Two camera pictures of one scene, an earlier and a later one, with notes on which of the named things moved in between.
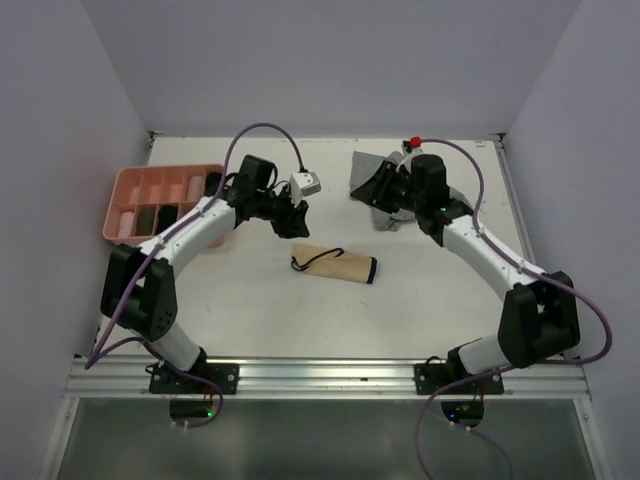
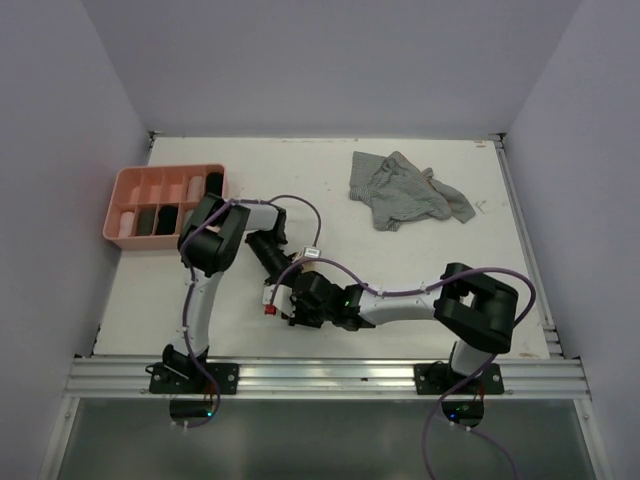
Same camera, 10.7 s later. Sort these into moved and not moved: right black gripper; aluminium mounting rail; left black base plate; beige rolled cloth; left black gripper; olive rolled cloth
Moved: left black gripper; right black gripper
Not moved: aluminium mounting rail; beige rolled cloth; left black base plate; olive rolled cloth
